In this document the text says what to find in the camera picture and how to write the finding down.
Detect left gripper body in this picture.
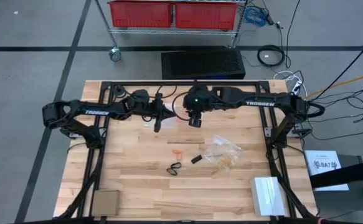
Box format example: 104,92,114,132
149,93,166,134

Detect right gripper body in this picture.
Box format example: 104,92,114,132
184,80,214,128

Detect black floor mat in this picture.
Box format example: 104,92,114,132
161,49,247,80

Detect grey cart caster wheel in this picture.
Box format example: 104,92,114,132
108,46,122,63

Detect red plastic storage bin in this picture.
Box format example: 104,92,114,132
174,1,238,31
107,0,174,29

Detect white power strip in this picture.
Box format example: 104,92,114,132
290,80,303,98

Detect brown cardboard piece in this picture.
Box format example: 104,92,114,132
91,190,121,217

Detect white cardboard box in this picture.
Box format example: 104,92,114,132
250,176,286,217

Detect black power adapter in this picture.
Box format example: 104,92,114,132
260,6,275,26

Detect white printed paper sheet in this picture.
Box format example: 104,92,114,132
303,149,351,192

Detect black metal beam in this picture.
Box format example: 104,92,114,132
309,157,363,189

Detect dark grey platform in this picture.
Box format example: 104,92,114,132
311,154,363,224

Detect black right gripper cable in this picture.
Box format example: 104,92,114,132
171,91,191,122

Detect black aluminium table frame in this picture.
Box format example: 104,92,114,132
56,80,318,224

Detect black coiled cable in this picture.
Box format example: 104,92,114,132
257,44,286,68

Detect chrome wire shelf cart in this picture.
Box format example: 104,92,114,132
93,0,250,62

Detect white cable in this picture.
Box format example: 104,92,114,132
273,70,309,100

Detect blue coiled cable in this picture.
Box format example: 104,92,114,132
243,6,268,27

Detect long thin black cable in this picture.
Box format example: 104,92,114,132
285,0,303,69

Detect black corrugated cable conduit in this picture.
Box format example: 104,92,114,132
305,101,326,119

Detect yellow cable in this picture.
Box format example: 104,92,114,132
293,70,363,104

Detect thick black floor cable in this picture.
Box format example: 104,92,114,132
308,39,363,103

